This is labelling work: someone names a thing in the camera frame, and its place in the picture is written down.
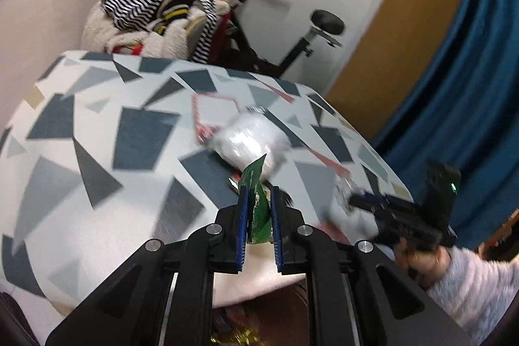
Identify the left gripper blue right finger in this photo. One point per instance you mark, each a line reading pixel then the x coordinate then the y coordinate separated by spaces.
pixel 277 216

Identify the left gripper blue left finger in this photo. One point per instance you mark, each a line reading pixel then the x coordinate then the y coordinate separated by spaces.
pixel 241 226

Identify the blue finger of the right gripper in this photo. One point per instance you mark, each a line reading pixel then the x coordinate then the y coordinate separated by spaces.
pixel 373 198

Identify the green snack wrapper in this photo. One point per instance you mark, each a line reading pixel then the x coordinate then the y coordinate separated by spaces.
pixel 259 226

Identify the large white plastic bag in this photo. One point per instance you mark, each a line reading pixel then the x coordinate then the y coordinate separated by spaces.
pixel 249 137

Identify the clear blister card package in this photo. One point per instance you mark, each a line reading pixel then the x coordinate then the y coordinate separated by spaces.
pixel 212 112

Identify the gold foil wrapper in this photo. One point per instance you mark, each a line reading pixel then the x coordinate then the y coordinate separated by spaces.
pixel 235 335

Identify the small clear plastic bag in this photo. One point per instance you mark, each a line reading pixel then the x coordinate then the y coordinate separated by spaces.
pixel 343 190

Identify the brown round trash bin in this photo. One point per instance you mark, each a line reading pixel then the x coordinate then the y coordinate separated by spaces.
pixel 281 317

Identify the person's right hand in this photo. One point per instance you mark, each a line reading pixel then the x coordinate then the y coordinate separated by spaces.
pixel 430 266

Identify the fluffy white sleeve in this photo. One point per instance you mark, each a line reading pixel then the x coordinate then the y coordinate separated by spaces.
pixel 475 293

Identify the grey chair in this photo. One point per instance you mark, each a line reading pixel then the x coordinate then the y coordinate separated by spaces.
pixel 198 40

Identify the cream fleece garment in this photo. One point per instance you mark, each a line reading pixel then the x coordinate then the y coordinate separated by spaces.
pixel 100 35

